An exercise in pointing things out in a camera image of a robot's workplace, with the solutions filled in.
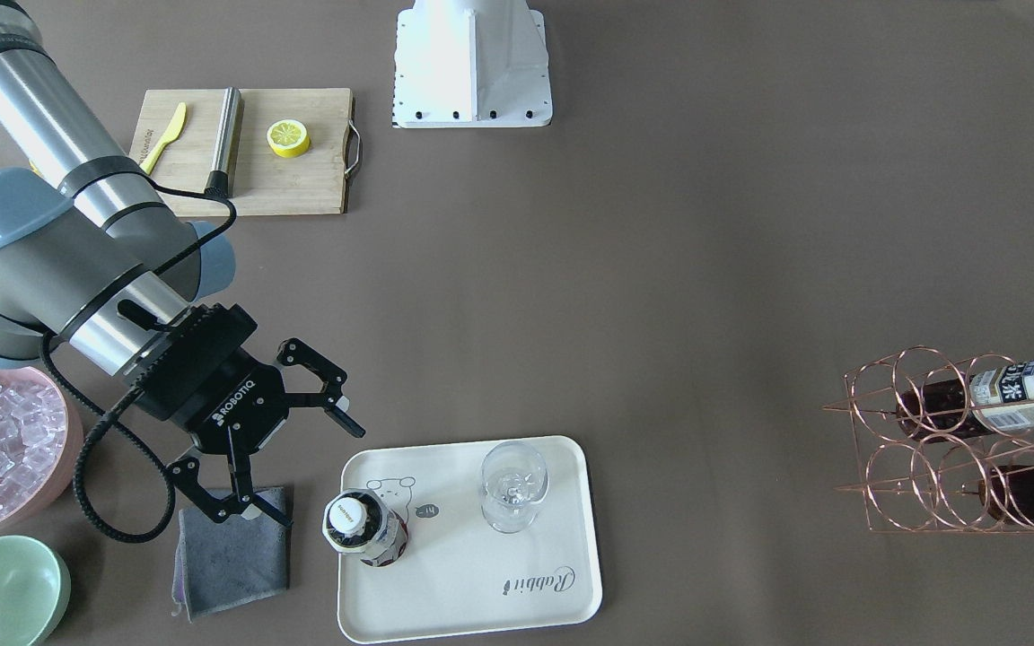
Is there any clear wine glass on tray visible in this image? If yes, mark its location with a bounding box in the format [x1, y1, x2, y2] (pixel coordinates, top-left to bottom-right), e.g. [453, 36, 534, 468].
[479, 441, 549, 533]

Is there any pink bowl of ice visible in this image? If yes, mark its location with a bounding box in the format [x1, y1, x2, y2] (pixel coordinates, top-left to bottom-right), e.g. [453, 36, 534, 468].
[0, 367, 83, 530]

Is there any tea bottle white cap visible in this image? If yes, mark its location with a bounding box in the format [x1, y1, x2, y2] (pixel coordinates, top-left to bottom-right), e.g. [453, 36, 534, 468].
[321, 488, 409, 567]

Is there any cream serving tray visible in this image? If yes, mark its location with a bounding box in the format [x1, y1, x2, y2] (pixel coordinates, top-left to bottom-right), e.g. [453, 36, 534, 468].
[337, 436, 604, 643]

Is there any mint green bowl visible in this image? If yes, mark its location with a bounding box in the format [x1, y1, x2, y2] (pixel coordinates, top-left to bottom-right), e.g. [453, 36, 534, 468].
[0, 535, 71, 645]

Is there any grey folded cloth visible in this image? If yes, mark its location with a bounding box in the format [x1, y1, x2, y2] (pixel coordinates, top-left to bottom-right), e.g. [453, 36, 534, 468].
[172, 507, 290, 623]

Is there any bamboo cutting board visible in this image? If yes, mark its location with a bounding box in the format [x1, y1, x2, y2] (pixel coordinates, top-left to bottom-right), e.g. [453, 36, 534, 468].
[128, 87, 358, 218]

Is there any tea bottle upper in basket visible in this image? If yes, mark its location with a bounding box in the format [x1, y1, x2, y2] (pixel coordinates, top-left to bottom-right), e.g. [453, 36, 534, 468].
[895, 360, 1034, 442]

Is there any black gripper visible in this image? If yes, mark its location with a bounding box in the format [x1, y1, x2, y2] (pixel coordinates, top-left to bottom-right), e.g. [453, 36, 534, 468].
[127, 303, 366, 530]

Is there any half lemon slice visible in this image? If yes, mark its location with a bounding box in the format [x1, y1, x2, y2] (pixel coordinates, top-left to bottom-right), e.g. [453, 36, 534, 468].
[266, 118, 311, 159]

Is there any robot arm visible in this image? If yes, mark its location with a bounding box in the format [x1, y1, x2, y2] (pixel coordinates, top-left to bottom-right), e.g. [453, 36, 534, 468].
[0, 1, 364, 543]

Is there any copper wire bottle basket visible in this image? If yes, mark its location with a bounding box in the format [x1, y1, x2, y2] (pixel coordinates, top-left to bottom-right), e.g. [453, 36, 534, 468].
[829, 346, 1034, 535]

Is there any yellow plastic knife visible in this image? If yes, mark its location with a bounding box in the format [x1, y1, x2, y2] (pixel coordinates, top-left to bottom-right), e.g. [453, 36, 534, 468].
[139, 102, 188, 176]

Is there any steel muddler black tip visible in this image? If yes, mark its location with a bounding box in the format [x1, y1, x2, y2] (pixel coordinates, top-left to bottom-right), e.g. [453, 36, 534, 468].
[204, 87, 243, 199]

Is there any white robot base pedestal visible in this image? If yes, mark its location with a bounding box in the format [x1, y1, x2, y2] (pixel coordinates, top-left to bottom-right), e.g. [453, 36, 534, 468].
[391, 1, 554, 128]

